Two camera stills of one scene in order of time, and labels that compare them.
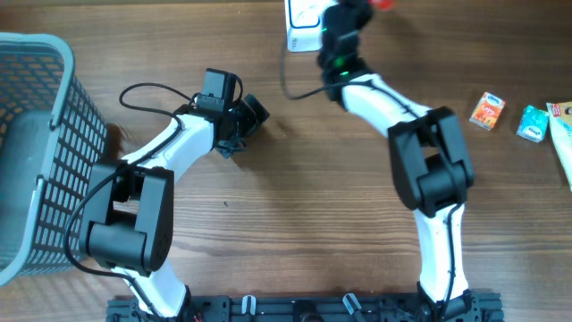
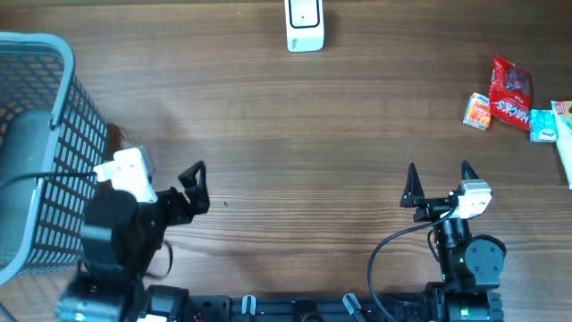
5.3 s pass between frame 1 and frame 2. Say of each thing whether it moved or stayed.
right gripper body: moved
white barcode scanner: stayed
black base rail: stayed
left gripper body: moved
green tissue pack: moved
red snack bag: moved
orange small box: moved
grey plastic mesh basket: stayed
